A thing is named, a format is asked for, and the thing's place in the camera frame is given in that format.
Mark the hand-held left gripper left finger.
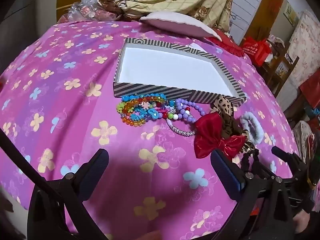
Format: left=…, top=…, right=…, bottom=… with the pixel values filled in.
left=27, top=148, right=110, bottom=240

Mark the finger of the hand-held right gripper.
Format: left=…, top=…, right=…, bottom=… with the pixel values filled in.
left=251, top=161, right=282, bottom=178
left=271, top=146, right=307, bottom=171

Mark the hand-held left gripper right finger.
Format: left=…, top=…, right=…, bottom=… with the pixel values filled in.
left=210, top=149, right=294, bottom=240

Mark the black scrunchie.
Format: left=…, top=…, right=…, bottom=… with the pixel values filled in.
left=239, top=152, right=259, bottom=172

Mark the grey fluffy scrunchie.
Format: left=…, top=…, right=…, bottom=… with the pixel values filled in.
left=239, top=112, right=265, bottom=140

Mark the red satin hair bow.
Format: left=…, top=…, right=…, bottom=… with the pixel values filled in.
left=194, top=112, right=247, bottom=159

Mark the leopard print brown hair bow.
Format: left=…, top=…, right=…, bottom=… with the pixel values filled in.
left=209, top=95, right=259, bottom=155

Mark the silver lilac rope bracelet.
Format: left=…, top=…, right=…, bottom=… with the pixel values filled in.
left=165, top=109, right=197, bottom=137

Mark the purple bead bracelet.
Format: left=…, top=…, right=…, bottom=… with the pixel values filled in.
left=174, top=98, right=206, bottom=123

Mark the pile of colourful bead bracelets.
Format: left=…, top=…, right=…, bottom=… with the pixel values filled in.
left=115, top=93, right=177, bottom=125

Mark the black white striped box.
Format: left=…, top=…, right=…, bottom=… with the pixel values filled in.
left=113, top=37, right=247, bottom=107

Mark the pink floral bedsheet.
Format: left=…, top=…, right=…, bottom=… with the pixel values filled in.
left=0, top=20, right=300, bottom=240

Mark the wooden chair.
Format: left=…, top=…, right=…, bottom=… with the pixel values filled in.
left=260, top=39, right=300, bottom=98

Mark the red shopping bag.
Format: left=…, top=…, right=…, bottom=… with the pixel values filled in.
left=241, top=36, right=272, bottom=67

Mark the pale floral cloth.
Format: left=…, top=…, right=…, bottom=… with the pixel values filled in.
left=290, top=10, right=320, bottom=88

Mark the red fringed cloth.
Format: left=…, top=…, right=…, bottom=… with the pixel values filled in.
left=206, top=29, right=244, bottom=57

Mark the white pink pillow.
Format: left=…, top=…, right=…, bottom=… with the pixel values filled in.
left=139, top=11, right=222, bottom=42

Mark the clear plastic bag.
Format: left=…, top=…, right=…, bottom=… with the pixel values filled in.
left=64, top=0, right=123, bottom=22

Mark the black strap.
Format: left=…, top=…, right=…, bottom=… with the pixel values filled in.
left=0, top=129, right=75, bottom=240

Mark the wall poster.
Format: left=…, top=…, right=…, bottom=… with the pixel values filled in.
left=284, top=2, right=300, bottom=26

